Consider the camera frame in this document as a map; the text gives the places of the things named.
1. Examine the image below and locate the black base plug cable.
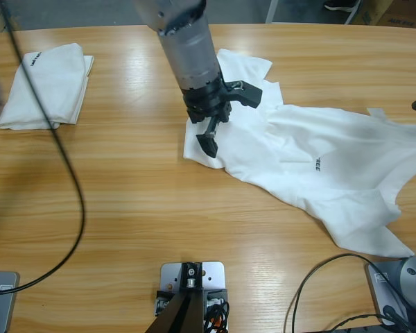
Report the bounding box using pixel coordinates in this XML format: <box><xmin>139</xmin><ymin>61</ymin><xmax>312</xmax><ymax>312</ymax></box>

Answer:
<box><xmin>327</xmin><ymin>305</ymin><xmax>416</xmax><ymax>333</ymax></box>

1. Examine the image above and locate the long looped black cable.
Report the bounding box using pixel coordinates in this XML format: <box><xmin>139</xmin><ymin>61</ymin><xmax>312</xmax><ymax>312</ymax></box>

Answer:
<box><xmin>286</xmin><ymin>253</ymin><xmax>408</xmax><ymax>333</ymax></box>

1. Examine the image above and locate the grey base plate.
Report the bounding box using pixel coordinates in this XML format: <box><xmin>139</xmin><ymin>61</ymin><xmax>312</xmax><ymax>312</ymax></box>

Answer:
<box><xmin>0</xmin><ymin>271</ymin><xmax>21</xmax><ymax>333</ymax></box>
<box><xmin>363</xmin><ymin>259</ymin><xmax>416</xmax><ymax>327</ymax></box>

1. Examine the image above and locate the white block with dark post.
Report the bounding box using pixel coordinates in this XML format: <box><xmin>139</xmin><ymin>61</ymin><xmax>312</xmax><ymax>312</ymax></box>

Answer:
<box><xmin>145</xmin><ymin>262</ymin><xmax>229</xmax><ymax>333</ymax></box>

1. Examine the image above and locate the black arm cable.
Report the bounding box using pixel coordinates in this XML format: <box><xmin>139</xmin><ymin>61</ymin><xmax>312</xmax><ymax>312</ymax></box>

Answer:
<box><xmin>0</xmin><ymin>0</ymin><xmax>87</xmax><ymax>296</ymax></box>

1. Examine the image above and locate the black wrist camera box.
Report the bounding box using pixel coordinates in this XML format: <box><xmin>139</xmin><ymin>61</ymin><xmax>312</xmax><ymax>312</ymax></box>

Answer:
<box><xmin>225</xmin><ymin>79</ymin><xmax>263</xmax><ymax>109</ymax></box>

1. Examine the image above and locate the white t-shirt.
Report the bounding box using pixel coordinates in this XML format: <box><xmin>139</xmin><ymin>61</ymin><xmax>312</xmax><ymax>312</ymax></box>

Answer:
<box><xmin>0</xmin><ymin>42</ymin><xmax>95</xmax><ymax>131</ymax></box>
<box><xmin>183</xmin><ymin>48</ymin><xmax>416</xmax><ymax>259</ymax></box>

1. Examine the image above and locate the brown cardboard box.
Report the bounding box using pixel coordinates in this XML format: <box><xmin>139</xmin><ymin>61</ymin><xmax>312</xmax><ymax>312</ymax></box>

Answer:
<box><xmin>352</xmin><ymin>0</ymin><xmax>416</xmax><ymax>28</ymax></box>

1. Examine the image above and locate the orange cable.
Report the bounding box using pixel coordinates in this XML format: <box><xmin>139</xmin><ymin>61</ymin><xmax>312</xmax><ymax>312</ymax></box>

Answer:
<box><xmin>207</xmin><ymin>308</ymin><xmax>228</xmax><ymax>330</ymax></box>

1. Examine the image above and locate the black shoe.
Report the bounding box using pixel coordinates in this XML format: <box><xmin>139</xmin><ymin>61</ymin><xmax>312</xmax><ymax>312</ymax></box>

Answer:
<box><xmin>324</xmin><ymin>0</ymin><xmax>361</xmax><ymax>13</ymax></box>

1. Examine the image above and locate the folded white T-shirt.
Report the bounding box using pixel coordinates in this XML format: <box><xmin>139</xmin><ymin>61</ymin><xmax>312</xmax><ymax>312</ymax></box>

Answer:
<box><xmin>0</xmin><ymin>42</ymin><xmax>95</xmax><ymax>131</ymax></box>

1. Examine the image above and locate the white metal table leg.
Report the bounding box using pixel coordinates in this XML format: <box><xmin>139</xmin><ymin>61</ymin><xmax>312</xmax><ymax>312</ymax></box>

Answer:
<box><xmin>265</xmin><ymin>0</ymin><xmax>281</xmax><ymax>24</ymax></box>
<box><xmin>345</xmin><ymin>0</ymin><xmax>367</xmax><ymax>25</ymax></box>

